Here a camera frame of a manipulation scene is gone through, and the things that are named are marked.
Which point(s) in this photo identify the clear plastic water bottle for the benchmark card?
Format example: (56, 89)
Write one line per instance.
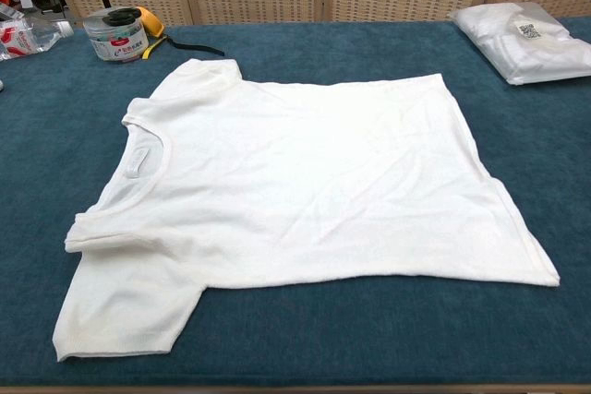
(37, 36)

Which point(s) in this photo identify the blue carpet table cover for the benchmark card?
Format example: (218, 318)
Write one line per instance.
(323, 334)

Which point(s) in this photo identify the white t-shirt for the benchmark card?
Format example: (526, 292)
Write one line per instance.
(295, 168)

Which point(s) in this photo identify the clear round plastic tub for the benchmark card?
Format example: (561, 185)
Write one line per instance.
(117, 43)

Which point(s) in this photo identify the bagged folded white garment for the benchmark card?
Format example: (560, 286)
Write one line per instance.
(517, 48)

